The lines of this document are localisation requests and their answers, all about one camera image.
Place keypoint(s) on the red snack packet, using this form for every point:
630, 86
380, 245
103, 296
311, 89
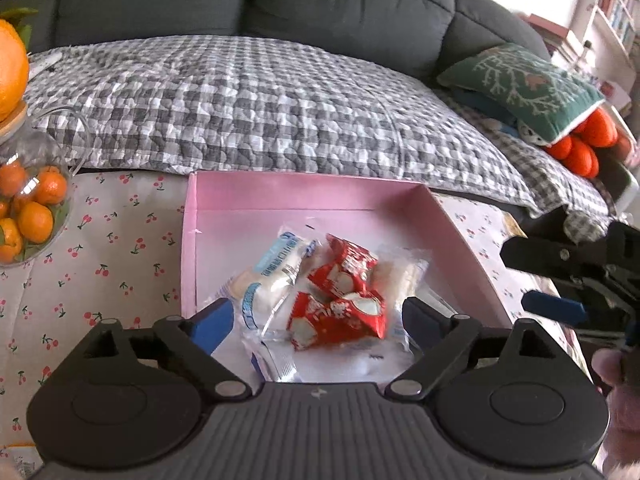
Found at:
340, 315

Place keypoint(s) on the glass jar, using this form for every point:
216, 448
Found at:
45, 150

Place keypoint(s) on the clear white pastry packet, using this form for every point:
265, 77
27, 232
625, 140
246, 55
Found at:
345, 362

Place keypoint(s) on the large orange with leaves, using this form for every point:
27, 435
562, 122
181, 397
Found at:
10, 70

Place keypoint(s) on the brown label clear snack packet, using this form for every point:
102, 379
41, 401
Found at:
400, 275

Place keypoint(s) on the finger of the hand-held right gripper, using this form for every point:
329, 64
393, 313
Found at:
552, 306
545, 256

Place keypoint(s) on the orange plush toy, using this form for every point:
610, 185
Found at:
580, 155

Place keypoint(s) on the white paper wrapper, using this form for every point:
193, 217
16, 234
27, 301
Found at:
45, 64

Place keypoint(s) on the green patterned cushion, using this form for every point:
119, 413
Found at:
520, 90

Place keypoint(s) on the pile of small mandarins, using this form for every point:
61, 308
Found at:
35, 220

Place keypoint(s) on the person's right forearm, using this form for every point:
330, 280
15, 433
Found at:
625, 425

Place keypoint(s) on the pink cardboard box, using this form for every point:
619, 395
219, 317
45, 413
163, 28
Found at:
300, 200

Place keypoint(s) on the white bookshelf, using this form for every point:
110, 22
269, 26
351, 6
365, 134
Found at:
617, 5

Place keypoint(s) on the grey checkered blanket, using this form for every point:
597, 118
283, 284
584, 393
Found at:
225, 110

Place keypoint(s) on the dark grey sofa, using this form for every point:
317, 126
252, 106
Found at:
150, 0

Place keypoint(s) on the cherry print tablecloth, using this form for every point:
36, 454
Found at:
125, 260

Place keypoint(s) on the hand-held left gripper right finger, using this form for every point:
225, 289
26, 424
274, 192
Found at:
422, 322

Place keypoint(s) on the white blue mochi packet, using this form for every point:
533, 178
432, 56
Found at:
270, 280

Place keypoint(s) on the wooden jar lid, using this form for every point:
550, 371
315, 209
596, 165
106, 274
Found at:
15, 120

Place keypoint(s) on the stack of books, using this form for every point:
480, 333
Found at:
555, 35

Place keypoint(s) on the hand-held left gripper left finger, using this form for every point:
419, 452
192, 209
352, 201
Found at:
215, 325

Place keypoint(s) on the person's right hand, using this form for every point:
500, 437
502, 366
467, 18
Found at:
610, 370

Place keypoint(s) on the orange white barcode snack packet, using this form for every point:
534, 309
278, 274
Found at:
20, 460

